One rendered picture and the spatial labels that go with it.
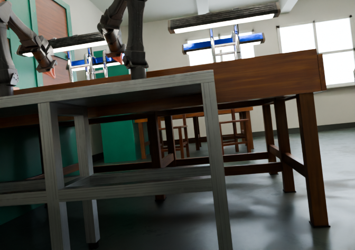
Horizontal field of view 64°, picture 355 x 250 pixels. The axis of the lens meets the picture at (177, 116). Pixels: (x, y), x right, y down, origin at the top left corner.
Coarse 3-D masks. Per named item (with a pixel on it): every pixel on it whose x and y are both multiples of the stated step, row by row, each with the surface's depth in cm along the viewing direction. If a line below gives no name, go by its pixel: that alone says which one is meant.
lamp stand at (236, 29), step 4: (236, 8) 157; (208, 12) 161; (236, 24) 173; (212, 28) 176; (236, 28) 173; (212, 32) 176; (236, 32) 173; (212, 36) 175; (236, 36) 173; (212, 40) 175; (236, 40) 173; (212, 44) 175; (216, 44) 176; (220, 44) 175; (224, 44) 174; (228, 44) 174; (232, 44) 174; (236, 44) 173; (212, 48) 175; (236, 48) 173; (240, 48) 174; (212, 52) 175; (236, 52) 173; (240, 52) 173; (212, 56) 175; (240, 56) 173; (212, 60) 176
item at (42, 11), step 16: (0, 0) 191; (16, 0) 207; (32, 0) 224; (48, 0) 248; (32, 16) 221; (48, 16) 245; (64, 16) 272; (48, 32) 243; (64, 32) 269; (16, 48) 200; (16, 64) 198; (32, 64) 217; (64, 64) 263; (32, 80) 215; (48, 80) 235; (64, 80) 260
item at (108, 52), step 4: (116, 40) 137; (108, 44) 138; (112, 44) 137; (116, 44) 138; (124, 44) 144; (108, 48) 144; (112, 48) 139; (116, 48) 139; (120, 48) 142; (124, 48) 141; (108, 52) 141; (112, 52) 141; (116, 52) 140; (120, 52) 140
